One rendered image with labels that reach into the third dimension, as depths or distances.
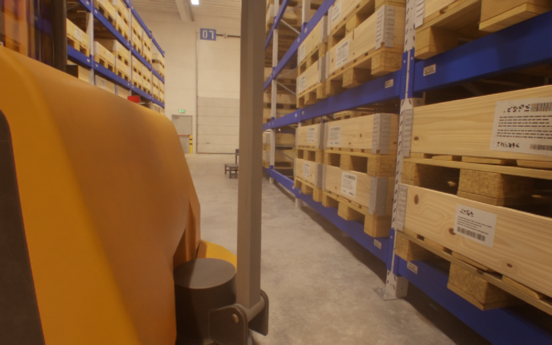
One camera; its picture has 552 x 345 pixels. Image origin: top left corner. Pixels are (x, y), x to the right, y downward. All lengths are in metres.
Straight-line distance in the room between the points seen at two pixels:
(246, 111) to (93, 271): 0.39
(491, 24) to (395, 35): 0.63
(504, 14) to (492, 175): 0.48
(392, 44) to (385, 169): 0.66
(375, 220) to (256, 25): 1.23
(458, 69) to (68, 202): 1.24
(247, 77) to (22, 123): 0.38
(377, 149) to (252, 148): 1.04
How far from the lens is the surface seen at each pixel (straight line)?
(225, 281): 0.73
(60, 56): 1.17
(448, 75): 1.31
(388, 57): 1.63
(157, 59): 10.44
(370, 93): 1.79
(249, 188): 0.58
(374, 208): 1.57
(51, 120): 0.35
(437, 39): 1.38
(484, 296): 1.11
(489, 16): 1.17
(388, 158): 1.57
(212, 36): 12.04
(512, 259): 1.02
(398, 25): 1.71
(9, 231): 0.39
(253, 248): 0.63
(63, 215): 0.35
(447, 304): 1.35
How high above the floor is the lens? 0.79
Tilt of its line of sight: 6 degrees down
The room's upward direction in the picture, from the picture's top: 2 degrees clockwise
